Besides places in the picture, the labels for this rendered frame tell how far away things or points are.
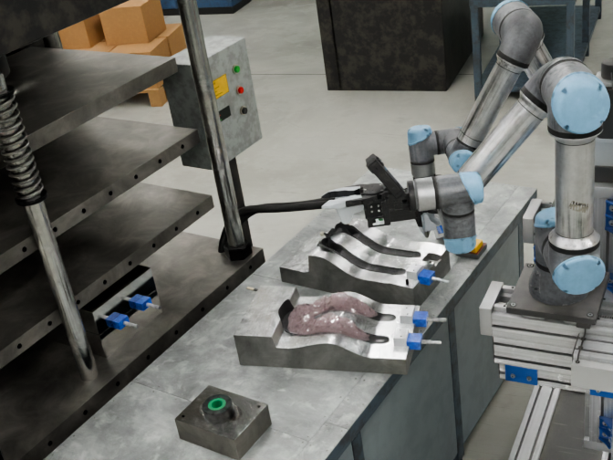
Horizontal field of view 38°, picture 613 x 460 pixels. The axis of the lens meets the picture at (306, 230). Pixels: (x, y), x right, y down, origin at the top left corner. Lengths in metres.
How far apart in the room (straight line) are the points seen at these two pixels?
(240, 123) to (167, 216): 0.49
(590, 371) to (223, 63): 1.66
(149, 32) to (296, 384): 5.13
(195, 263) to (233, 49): 0.78
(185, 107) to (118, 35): 4.28
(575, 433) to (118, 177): 1.74
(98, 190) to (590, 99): 1.46
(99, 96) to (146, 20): 4.61
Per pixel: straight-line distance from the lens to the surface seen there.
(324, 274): 2.84
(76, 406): 2.69
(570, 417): 3.25
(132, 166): 2.81
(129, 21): 7.32
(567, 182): 2.04
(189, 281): 3.11
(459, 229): 2.04
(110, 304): 2.80
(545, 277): 2.31
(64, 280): 2.59
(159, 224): 2.97
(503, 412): 3.58
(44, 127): 2.57
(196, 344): 2.76
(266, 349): 2.56
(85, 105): 2.66
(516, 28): 2.53
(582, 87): 1.93
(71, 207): 2.64
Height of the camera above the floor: 2.37
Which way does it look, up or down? 29 degrees down
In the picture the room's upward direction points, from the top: 9 degrees counter-clockwise
